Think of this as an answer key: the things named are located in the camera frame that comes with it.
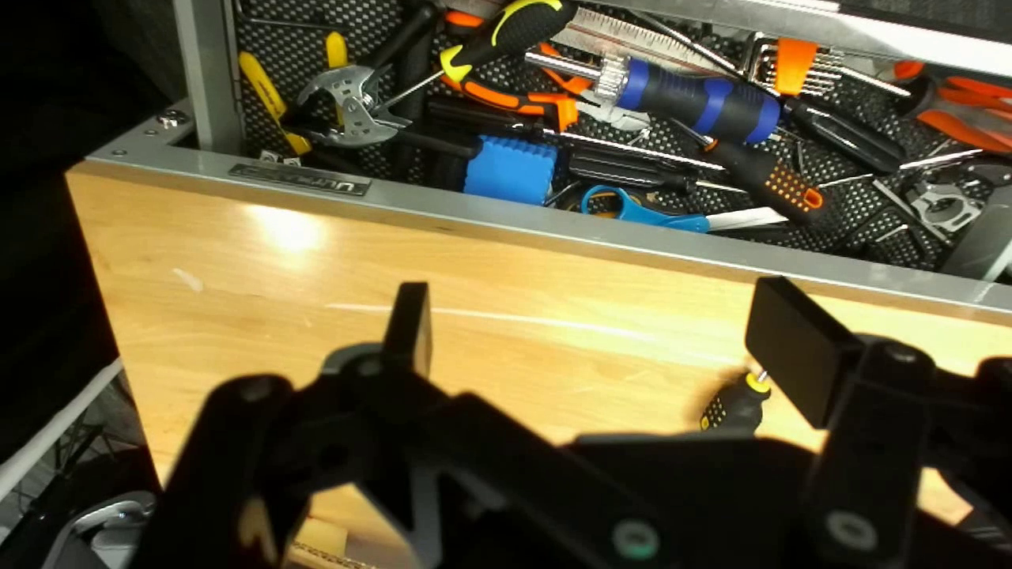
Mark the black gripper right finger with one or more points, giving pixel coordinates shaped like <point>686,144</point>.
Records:
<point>886,412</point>

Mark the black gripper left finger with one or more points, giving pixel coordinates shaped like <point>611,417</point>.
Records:
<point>259,450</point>

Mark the black yellow screwdriver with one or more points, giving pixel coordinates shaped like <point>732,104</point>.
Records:
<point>737,401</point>

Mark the grey metal tool drawer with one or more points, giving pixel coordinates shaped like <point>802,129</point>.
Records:
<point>205,154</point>

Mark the orange black tool right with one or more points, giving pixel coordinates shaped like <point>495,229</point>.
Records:
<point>955,101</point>

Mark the blue plastic bit holder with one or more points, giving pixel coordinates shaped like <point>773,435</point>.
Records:
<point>511,168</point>

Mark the orange hex key set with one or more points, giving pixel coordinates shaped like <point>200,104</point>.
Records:
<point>794,67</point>

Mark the blue handled scissors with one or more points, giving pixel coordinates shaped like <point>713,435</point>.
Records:
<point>623,206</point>

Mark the black orange handled screwdriver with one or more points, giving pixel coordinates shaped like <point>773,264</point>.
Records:
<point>764,177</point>

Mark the yellow handled pliers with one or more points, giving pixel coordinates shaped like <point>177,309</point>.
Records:
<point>335,108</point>

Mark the blue black handled screwdriver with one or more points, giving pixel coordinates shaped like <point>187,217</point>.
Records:
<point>713,104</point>

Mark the orange handled pliers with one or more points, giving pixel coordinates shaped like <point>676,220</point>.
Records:
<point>559,104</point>

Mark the black yellow handled tool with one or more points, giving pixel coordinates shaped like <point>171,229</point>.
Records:
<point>520,27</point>

